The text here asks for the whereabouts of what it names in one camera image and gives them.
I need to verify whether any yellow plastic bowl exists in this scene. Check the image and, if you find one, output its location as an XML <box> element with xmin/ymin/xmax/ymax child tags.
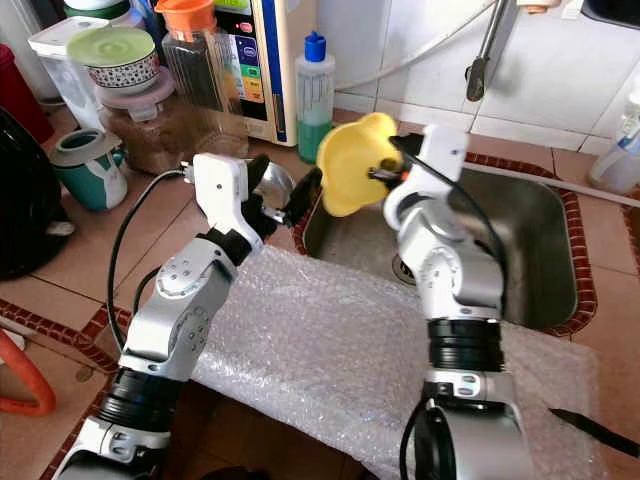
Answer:
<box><xmin>316</xmin><ymin>112</ymin><xmax>403</xmax><ymax>218</ymax></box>

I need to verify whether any black round kitchen appliance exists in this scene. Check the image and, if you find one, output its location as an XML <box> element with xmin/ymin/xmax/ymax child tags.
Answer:
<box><xmin>0</xmin><ymin>105</ymin><xmax>76</xmax><ymax>281</ymax></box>

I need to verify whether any round steel plate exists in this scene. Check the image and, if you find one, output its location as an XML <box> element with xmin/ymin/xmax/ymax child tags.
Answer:
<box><xmin>250</xmin><ymin>160</ymin><xmax>301</xmax><ymax>216</ymax></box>

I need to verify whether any clear glass tumbler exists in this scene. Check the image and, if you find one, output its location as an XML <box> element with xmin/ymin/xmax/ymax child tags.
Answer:
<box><xmin>195</xmin><ymin>130</ymin><xmax>246</xmax><ymax>161</ymax></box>

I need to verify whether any green dish soap bottle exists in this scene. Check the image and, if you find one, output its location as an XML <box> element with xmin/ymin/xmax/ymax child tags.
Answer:
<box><xmin>295</xmin><ymin>30</ymin><xmax>336</xmax><ymax>164</ymax></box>

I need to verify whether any beige water purifier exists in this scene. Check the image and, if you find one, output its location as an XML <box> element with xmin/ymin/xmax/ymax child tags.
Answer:
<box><xmin>220</xmin><ymin>0</ymin><xmax>316</xmax><ymax>149</ymax></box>

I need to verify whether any round sink drain strainer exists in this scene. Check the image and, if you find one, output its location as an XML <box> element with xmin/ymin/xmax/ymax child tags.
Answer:
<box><xmin>398</xmin><ymin>255</ymin><xmax>423</xmax><ymax>289</ymax></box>

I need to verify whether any brown powder jar pink lid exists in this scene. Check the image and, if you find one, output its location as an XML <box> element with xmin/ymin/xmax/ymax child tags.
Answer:
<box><xmin>95</xmin><ymin>70</ymin><xmax>196</xmax><ymax>176</ymax></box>

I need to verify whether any thin white tube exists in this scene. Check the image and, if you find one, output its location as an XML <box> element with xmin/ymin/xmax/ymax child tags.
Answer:
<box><xmin>335</xmin><ymin>0</ymin><xmax>506</xmax><ymax>91</ymax></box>

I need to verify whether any orange lid clear jar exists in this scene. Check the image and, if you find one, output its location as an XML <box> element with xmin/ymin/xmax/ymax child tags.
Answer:
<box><xmin>157</xmin><ymin>0</ymin><xmax>223</xmax><ymax>113</ymax></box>

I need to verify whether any steel faucet spout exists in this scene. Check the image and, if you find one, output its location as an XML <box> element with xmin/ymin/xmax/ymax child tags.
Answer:
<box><xmin>465</xmin><ymin>0</ymin><xmax>511</xmax><ymax>103</ymax></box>

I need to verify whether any clear bubble wrap sheet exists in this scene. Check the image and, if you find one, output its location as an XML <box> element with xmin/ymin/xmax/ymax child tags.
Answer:
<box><xmin>190</xmin><ymin>245</ymin><xmax>611</xmax><ymax>480</ymax></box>

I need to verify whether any empty steel sink basin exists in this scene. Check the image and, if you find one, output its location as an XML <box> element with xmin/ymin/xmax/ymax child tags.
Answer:
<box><xmin>295</xmin><ymin>165</ymin><xmax>583</xmax><ymax>336</ymax></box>

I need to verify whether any teal ceramic mug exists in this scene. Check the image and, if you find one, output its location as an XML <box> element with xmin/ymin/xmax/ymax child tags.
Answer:
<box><xmin>50</xmin><ymin>128</ymin><xmax>129</xmax><ymax>213</ymax></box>

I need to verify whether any patterned bowl green lid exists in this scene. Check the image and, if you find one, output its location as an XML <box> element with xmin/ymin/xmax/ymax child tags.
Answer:
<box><xmin>66</xmin><ymin>27</ymin><xmax>161</xmax><ymax>93</ymax></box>

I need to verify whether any clear plastic toothbrush cup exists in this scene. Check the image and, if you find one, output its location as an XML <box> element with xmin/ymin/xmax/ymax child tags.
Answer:
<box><xmin>588</xmin><ymin>92</ymin><xmax>640</xmax><ymax>197</ymax></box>

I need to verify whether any white lidded clear pitcher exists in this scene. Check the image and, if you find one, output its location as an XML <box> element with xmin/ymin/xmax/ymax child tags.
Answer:
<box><xmin>28</xmin><ymin>17</ymin><xmax>111</xmax><ymax>131</ymax></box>

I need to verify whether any dark red plastic container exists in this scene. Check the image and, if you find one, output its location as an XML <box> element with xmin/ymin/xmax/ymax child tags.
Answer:
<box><xmin>0</xmin><ymin>45</ymin><xmax>56</xmax><ymax>131</ymax></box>

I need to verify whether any black tape strip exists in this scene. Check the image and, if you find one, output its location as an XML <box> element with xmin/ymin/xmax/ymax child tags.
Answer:
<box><xmin>548</xmin><ymin>407</ymin><xmax>640</xmax><ymax>459</ymax></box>

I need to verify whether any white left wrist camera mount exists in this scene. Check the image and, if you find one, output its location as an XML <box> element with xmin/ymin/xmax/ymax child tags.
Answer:
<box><xmin>192</xmin><ymin>153</ymin><xmax>266</xmax><ymax>236</ymax></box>

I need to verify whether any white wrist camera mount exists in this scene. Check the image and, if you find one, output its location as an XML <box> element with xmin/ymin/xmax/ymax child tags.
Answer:
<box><xmin>410</xmin><ymin>124</ymin><xmax>469</xmax><ymax>206</ymax></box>
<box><xmin>192</xmin><ymin>153</ymin><xmax>266</xmax><ymax>236</ymax></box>

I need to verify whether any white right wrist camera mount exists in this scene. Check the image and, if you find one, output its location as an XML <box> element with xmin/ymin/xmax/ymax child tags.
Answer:
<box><xmin>410</xmin><ymin>124</ymin><xmax>469</xmax><ymax>206</ymax></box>

